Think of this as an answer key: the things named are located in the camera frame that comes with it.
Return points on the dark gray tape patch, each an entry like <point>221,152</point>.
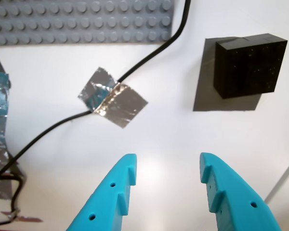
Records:
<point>0,190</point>

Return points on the black lego cube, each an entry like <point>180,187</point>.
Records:
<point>248,69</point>

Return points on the silver foil tape piece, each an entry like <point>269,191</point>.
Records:
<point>125,106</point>

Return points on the red tape strip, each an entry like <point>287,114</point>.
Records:
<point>26,219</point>

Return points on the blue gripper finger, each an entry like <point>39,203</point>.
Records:
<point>236,207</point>
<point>103,199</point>

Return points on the gray lego baseplate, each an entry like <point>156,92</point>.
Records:
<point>86,24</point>

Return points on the dark gray tape square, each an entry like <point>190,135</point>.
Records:
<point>204,91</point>

